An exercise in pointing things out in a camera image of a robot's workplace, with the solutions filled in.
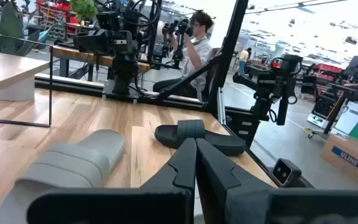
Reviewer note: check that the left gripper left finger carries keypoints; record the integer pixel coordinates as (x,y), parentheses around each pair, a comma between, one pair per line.
(166,202)

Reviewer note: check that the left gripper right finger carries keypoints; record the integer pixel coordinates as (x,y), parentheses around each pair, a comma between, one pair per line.
(228,202)

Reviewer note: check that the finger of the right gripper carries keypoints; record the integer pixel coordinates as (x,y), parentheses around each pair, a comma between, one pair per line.
(84,43)
(102,43)

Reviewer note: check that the black rubber slide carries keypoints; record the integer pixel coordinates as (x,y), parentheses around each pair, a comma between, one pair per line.
(222,143)

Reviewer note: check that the wooden shelf black metal frame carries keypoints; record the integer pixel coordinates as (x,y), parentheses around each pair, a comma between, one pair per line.
(5,68)

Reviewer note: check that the grey rubber slide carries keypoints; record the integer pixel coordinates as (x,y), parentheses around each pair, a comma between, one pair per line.
(73,161)

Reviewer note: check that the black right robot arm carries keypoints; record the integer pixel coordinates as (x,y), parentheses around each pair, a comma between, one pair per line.
(124,71)

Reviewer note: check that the bushy green plant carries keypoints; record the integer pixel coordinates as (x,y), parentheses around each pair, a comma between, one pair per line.
(84,9)

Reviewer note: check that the red parts bin rack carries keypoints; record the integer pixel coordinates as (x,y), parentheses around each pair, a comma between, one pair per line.
(59,6)

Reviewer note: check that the person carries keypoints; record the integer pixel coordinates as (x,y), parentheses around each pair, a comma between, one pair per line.
(244,57)
(197,56)

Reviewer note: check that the cardboard box blue label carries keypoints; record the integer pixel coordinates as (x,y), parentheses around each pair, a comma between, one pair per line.
(353,155)

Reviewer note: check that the small black table camera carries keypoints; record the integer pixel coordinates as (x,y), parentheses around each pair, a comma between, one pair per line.
(286,172)

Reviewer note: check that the black aluminium table frame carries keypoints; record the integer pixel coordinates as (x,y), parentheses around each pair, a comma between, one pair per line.
(228,46)

